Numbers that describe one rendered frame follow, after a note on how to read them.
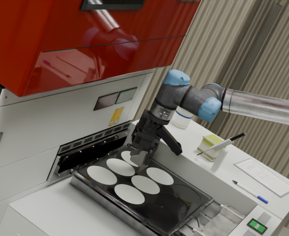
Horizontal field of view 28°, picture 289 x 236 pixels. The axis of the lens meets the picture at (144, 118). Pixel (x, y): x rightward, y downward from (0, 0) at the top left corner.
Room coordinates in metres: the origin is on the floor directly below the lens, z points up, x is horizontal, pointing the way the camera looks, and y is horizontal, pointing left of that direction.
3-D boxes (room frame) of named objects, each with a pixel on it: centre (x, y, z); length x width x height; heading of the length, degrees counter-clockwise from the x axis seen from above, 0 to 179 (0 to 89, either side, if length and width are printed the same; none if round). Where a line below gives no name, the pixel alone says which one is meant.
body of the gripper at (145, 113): (1.74, -0.03, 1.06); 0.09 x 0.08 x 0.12; 101
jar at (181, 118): (2.14, -0.13, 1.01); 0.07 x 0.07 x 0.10
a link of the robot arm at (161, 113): (1.74, -0.04, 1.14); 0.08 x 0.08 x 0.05
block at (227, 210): (1.77, -0.41, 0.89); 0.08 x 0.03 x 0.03; 70
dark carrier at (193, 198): (1.69, -0.09, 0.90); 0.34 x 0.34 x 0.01; 70
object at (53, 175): (1.75, 0.11, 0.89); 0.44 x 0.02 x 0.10; 160
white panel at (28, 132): (1.59, 0.18, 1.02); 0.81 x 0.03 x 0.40; 160
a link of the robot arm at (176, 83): (1.74, -0.05, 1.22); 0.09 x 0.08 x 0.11; 79
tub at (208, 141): (1.98, -0.27, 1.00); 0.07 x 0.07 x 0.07; 62
